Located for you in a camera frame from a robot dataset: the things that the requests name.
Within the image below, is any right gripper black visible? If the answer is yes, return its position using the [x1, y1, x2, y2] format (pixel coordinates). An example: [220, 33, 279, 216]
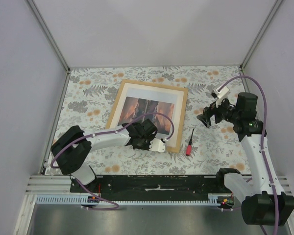
[196, 95, 241, 128]

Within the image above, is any wooden picture frame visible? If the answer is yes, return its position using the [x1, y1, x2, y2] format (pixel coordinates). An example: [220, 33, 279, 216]
[106, 80, 188, 153]

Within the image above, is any red black screwdriver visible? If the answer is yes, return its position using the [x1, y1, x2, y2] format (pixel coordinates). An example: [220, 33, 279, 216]
[185, 128, 195, 156]

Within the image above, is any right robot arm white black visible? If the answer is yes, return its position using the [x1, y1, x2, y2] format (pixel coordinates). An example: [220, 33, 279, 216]
[197, 92, 294, 226]

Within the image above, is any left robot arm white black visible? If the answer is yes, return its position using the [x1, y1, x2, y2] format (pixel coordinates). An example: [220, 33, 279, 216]
[50, 119, 157, 192]

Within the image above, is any sunset landscape photo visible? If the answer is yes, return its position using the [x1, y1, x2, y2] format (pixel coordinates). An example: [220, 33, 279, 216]
[118, 96, 174, 135]

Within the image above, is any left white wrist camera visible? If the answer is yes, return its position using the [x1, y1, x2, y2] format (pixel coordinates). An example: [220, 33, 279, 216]
[149, 138, 167, 153]

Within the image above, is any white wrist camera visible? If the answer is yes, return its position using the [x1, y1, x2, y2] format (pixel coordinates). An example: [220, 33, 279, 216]
[211, 86, 230, 99]
[149, 138, 167, 153]

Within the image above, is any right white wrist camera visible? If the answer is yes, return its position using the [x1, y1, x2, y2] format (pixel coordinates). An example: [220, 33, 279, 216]
[211, 86, 230, 99]

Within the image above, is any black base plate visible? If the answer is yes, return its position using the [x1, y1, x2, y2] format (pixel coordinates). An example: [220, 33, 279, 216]
[70, 174, 236, 203]

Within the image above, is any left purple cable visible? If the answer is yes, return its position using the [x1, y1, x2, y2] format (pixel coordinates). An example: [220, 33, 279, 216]
[49, 112, 175, 212]

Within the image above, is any white slotted cable duct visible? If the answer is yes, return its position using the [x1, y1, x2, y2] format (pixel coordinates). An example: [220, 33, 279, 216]
[36, 191, 230, 206]

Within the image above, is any right aluminium corner post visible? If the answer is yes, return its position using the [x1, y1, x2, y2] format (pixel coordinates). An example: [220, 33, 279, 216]
[240, 0, 284, 71]

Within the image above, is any aluminium corner post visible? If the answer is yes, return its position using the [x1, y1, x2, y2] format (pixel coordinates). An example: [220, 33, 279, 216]
[240, 0, 284, 71]
[25, 0, 71, 73]

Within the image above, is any left aluminium corner post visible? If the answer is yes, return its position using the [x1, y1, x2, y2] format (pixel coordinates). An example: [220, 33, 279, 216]
[25, 0, 71, 73]

